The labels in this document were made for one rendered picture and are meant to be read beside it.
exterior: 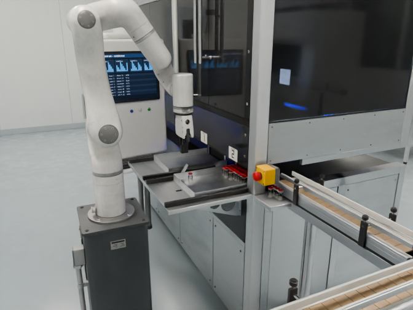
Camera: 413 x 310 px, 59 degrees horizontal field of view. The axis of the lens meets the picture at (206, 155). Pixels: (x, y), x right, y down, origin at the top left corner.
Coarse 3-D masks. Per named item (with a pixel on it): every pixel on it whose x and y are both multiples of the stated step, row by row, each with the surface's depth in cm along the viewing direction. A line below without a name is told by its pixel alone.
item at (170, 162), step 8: (176, 152) 216; (192, 152) 221; (200, 152) 223; (160, 160) 212; (168, 160) 212; (176, 160) 212; (184, 160) 212; (192, 160) 212; (200, 160) 212; (208, 160) 212; (216, 160) 212; (224, 160) 202; (168, 168) 189; (176, 168) 190
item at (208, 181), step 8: (208, 168) 189; (216, 168) 191; (176, 176) 178; (184, 176) 184; (200, 176) 187; (208, 176) 187; (216, 176) 187; (184, 184) 169; (192, 184) 177; (200, 184) 177; (208, 184) 177; (216, 184) 177; (224, 184) 177; (232, 184) 177; (240, 184) 168; (192, 192) 161; (200, 192) 160; (208, 192) 162; (216, 192) 164
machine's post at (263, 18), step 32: (256, 0) 143; (256, 32) 146; (256, 64) 149; (256, 96) 152; (256, 128) 156; (256, 160) 160; (256, 192) 165; (256, 224) 170; (256, 256) 176; (256, 288) 182
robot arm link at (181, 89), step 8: (176, 80) 145; (184, 80) 145; (192, 80) 148; (176, 88) 146; (184, 88) 146; (192, 88) 149; (176, 96) 147; (184, 96) 147; (192, 96) 150; (176, 104) 148; (184, 104) 148; (192, 104) 151
